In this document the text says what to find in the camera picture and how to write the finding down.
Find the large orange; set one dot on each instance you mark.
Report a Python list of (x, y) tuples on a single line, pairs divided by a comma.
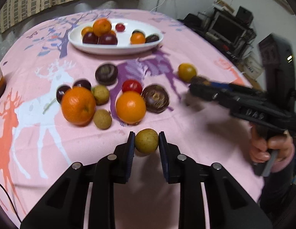
[(78, 106), (102, 26)]

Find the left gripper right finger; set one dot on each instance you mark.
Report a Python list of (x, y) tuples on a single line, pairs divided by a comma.
[(210, 197)]

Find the black monitor on rack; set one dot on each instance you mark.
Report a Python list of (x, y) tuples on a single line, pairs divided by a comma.
[(225, 28)]

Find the orange mandarin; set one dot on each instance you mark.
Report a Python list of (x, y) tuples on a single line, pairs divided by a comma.
[(137, 38)]

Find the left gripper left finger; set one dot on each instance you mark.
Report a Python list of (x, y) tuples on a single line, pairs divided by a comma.
[(63, 205)]

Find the person right hand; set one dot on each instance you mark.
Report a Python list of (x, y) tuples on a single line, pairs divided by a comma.
[(259, 147)]

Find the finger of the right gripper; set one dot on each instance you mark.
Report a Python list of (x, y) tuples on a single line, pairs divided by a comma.
[(223, 98), (231, 87)]

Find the longan beside big orange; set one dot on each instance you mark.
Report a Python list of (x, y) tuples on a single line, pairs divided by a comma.
[(101, 94)]

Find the small orange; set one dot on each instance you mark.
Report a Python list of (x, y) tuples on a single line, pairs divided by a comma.
[(130, 108)]

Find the pink deer print tablecloth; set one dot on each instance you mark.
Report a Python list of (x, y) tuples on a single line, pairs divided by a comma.
[(37, 144)]

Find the white oval plate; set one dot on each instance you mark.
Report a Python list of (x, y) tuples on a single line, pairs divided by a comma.
[(124, 47)]

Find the red cherry tomato back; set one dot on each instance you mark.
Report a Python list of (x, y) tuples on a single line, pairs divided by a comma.
[(120, 27)]

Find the red cherry tomato front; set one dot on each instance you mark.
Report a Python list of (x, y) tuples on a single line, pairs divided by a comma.
[(132, 85)]

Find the red cherry tomato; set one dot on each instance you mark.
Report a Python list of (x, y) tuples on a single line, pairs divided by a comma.
[(120, 27), (132, 85)]

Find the dark chestnut on plate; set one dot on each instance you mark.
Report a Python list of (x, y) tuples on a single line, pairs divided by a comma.
[(151, 38)]

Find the dark water chestnut back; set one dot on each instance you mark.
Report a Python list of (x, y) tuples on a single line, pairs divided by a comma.
[(106, 74)]

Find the longan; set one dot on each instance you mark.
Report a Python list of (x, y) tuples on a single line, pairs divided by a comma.
[(102, 119), (101, 94), (146, 141)]

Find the yellow orange citrus front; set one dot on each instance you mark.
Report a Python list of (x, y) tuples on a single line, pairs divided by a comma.
[(86, 30)]

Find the dark plum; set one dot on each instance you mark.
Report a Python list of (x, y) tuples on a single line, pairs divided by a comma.
[(90, 38), (108, 39)]

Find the yellow cherry tomato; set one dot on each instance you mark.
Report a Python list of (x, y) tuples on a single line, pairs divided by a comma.
[(186, 72)]

